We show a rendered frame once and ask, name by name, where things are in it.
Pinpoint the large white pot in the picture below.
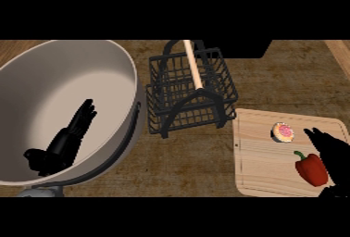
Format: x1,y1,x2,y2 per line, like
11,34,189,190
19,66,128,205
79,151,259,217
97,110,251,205
0,40,147,188

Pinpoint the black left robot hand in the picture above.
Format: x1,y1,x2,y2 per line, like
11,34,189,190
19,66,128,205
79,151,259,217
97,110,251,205
23,98,98,178

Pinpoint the pale wooden cutting board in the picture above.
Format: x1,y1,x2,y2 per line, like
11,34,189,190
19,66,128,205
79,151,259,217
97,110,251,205
230,107,350,198

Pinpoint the pale wooden cabinet edge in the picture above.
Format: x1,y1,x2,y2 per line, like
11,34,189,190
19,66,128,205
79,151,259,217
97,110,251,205
323,40,350,80

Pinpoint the black appliance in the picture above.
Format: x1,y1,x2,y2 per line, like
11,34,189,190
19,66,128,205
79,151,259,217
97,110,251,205
202,40,273,59

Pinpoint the black wire tiered basket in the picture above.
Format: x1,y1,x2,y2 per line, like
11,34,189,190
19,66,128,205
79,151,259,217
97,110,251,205
143,40,240,139

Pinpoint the red bell pepper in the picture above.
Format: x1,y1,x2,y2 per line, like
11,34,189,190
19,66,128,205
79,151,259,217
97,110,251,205
292,150,330,188

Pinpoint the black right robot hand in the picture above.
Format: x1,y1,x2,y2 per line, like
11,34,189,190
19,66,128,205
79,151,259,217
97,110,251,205
302,127,350,198

